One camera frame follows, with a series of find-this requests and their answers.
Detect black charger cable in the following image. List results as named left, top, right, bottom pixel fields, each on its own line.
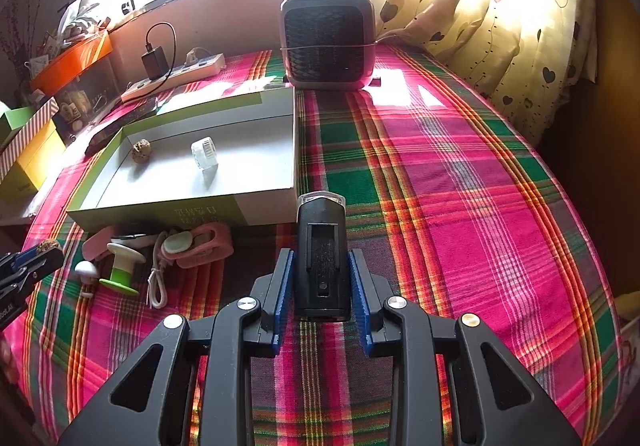
left=145, top=22, right=177, bottom=77

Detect white plastic bag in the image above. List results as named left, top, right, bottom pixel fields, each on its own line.
left=55, top=0, right=108, bottom=39

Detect black charger adapter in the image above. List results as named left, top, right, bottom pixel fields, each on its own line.
left=141, top=46, right=168, bottom=80

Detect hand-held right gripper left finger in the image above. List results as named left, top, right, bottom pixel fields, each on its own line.
left=57, top=248, right=296, bottom=446

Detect orange box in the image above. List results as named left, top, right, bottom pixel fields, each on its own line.
left=30, top=32, right=113, bottom=94

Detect clear display case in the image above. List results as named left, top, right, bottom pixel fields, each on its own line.
left=52, top=58, right=121, bottom=127

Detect small white plastic piece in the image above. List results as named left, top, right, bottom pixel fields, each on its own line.
left=191, top=138, right=219, bottom=174

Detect pink plastic holder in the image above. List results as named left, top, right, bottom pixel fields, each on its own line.
left=167, top=222, right=235, bottom=269

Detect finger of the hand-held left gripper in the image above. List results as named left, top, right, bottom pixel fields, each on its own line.
left=0, top=248, right=65, bottom=277
left=0, top=273, right=36, bottom=301

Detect red striped box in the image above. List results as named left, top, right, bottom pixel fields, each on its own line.
left=0, top=98, right=58, bottom=177

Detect green white spool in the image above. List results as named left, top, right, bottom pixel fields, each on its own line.
left=98, top=242, right=147, bottom=297

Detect white cable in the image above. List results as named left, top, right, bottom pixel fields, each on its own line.
left=145, top=231, right=173, bottom=309

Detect white power strip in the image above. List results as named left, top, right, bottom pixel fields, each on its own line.
left=121, top=53, right=226, bottom=103

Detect yellow box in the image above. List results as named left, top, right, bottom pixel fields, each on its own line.
left=0, top=121, right=66, bottom=199

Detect dried red branches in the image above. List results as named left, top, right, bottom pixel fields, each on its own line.
left=0, top=0, right=38, bottom=74

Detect white green cardboard box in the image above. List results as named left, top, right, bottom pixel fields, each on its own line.
left=66, top=87, right=297, bottom=230

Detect plaid blanket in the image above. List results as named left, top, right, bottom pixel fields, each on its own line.
left=10, top=43, right=623, bottom=446

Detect black smartphone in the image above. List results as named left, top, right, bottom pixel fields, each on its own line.
left=84, top=98, right=160, bottom=157

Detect green tissue box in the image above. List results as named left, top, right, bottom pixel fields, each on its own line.
left=0, top=107, right=36, bottom=147

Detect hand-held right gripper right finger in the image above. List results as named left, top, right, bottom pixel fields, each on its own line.
left=348, top=248, right=583, bottom=446

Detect white mushroom shaped piece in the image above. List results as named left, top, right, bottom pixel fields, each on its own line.
left=74, top=260, right=100, bottom=283

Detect black rectangular clip device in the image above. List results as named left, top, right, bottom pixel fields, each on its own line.
left=295, top=192, right=352, bottom=322

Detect cream heart print curtain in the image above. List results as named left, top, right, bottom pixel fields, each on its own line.
left=377, top=0, right=598, bottom=147

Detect grey portable fan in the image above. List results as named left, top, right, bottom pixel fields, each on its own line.
left=280, top=0, right=377, bottom=92

